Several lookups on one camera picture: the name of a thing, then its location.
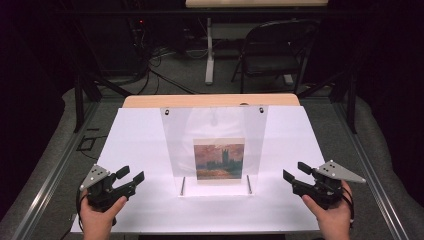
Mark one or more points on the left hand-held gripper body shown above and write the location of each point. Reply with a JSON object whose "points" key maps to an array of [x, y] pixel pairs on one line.
{"points": [[100, 190]]}

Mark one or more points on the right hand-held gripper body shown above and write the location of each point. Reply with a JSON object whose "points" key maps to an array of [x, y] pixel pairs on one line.
{"points": [[328, 191]]}

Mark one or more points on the clear acrylic photo frame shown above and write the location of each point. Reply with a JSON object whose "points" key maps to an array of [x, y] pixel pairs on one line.
{"points": [[180, 146]]}

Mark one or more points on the colourful painting print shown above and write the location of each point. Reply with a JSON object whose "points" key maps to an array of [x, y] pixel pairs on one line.
{"points": [[219, 160]]}

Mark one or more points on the person's right hand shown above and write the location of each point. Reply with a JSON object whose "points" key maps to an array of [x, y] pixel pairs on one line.
{"points": [[333, 220]]}

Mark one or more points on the person's left hand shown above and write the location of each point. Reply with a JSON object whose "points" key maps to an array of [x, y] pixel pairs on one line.
{"points": [[96, 221]]}

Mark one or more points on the white sheet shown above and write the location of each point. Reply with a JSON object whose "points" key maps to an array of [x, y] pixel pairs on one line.
{"points": [[140, 146]]}

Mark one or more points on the black metal stand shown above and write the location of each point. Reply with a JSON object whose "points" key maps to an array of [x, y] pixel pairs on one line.
{"points": [[79, 100], [350, 103]]}

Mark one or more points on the wooden table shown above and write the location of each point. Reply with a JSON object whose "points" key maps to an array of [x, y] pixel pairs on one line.
{"points": [[206, 100]]}

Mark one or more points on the black folding chair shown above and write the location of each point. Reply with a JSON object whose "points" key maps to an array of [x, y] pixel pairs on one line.
{"points": [[276, 63]]}

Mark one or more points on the black computer tower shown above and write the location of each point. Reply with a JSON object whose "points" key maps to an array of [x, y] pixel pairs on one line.
{"points": [[120, 43]]}

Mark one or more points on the white desk leg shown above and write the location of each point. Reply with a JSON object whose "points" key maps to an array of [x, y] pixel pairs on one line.
{"points": [[209, 56]]}

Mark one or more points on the beige desk top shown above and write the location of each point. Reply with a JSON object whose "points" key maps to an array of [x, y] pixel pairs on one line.
{"points": [[256, 3]]}

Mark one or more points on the aluminium rail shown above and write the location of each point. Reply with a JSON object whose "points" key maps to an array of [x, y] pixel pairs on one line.
{"points": [[50, 176], [376, 186]]}

